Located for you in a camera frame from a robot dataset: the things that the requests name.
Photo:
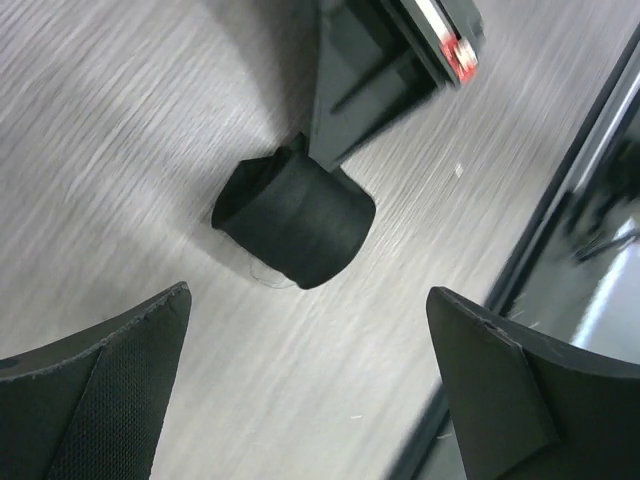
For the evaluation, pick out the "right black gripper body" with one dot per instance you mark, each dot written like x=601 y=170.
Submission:
x=447 y=36

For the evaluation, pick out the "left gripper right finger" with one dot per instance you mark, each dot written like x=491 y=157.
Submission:
x=525 y=405

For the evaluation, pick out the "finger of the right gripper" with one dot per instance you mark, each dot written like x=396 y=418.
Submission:
x=373 y=68

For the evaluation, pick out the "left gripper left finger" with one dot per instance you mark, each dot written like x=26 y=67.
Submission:
x=92 y=405

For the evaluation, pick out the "black tie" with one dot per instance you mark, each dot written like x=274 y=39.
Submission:
x=290 y=213

